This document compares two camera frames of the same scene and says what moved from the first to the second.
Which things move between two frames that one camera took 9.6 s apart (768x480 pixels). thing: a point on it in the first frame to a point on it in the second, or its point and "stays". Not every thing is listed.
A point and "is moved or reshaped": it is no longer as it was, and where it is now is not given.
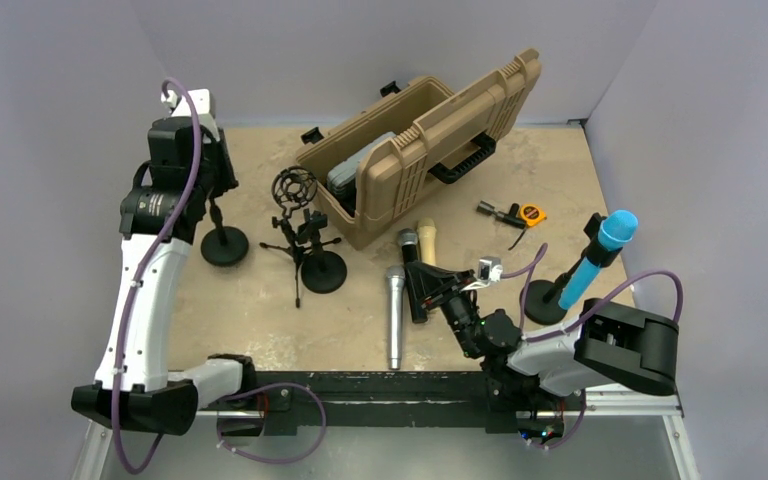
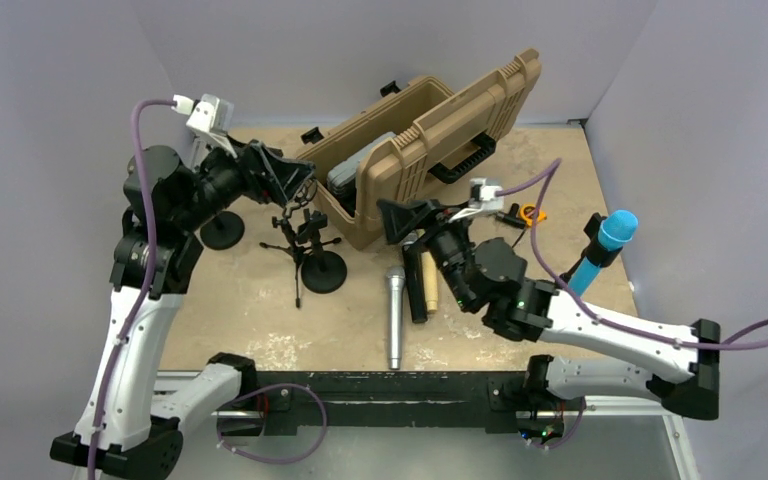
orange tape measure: x=533 y=214 stays
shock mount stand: x=224 y=245 is moved or reshaped
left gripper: x=225 y=179 to x=284 y=175
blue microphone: x=616 y=230 stays
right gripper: x=432 y=282 to x=399 y=218
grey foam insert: x=347 y=171 stays
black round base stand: x=323 y=272 stays
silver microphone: x=396 y=276 stays
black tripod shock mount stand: x=293 y=187 stays
